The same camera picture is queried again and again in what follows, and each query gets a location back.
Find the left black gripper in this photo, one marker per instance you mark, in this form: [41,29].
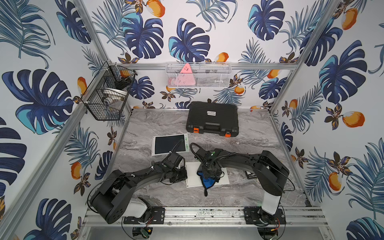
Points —
[179,174]

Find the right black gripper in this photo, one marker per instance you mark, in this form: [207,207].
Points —
[217,173]

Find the blue grey microfibre cloth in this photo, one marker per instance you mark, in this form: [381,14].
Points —
[208,182]

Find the white drawing tablet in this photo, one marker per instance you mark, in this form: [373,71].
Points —
[193,180]
[162,145]

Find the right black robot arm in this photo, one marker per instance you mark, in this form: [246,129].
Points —
[269,171]

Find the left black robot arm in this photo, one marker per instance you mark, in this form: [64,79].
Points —
[111,197]

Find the black plastic tool case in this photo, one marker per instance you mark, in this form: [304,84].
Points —
[213,118]

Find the pink triangular card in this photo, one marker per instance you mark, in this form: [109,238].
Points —
[185,77]

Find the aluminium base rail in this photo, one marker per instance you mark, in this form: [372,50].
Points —
[138,214]

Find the white mesh wall basket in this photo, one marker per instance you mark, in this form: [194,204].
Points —
[207,75]

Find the black wire basket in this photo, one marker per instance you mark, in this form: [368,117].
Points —
[108,93]

